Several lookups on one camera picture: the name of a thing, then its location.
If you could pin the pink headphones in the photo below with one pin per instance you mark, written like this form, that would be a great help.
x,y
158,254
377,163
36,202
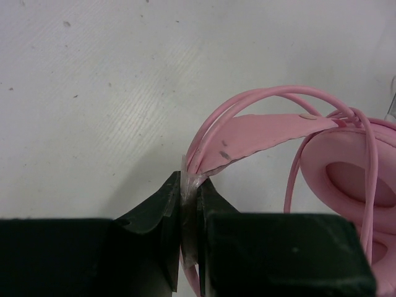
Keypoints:
x,y
350,169

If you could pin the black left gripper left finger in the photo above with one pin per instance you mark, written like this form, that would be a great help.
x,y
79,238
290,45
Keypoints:
x,y
136,254

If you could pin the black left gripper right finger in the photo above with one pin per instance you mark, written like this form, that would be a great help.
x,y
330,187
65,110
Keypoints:
x,y
276,254

